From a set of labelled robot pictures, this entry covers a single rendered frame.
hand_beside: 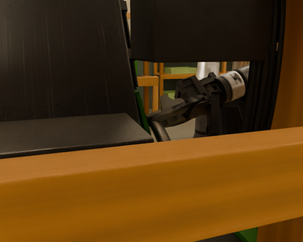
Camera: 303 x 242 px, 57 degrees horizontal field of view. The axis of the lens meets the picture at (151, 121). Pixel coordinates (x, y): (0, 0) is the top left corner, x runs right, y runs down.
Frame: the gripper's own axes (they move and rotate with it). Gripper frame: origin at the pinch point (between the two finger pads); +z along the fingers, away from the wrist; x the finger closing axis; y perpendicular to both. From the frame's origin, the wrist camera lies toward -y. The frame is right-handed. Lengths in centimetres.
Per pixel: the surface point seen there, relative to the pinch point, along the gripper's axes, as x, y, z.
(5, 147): 25.0, -6.0, 27.2
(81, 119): 14.2, 0.2, 16.7
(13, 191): 39.3, -18.2, 23.4
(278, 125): 23.5, -18.2, -9.7
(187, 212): 33.4, -24.4, 11.2
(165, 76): -407, 276, -181
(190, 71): -419, 273, -240
